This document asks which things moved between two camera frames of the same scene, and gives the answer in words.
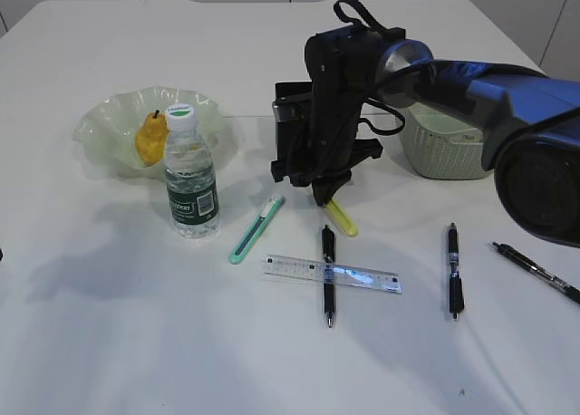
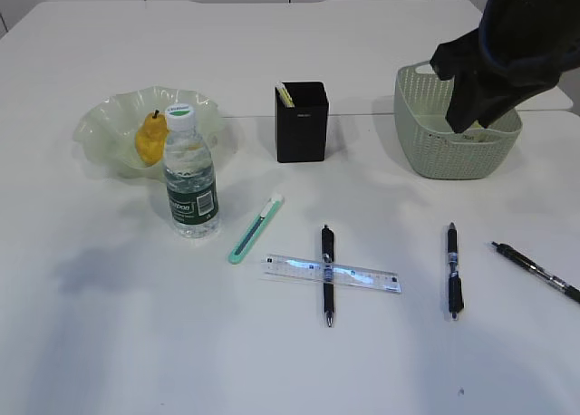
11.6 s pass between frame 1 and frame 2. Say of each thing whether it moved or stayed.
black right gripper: moved
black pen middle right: stayed
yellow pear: stayed
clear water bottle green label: stayed
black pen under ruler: stayed
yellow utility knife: moved
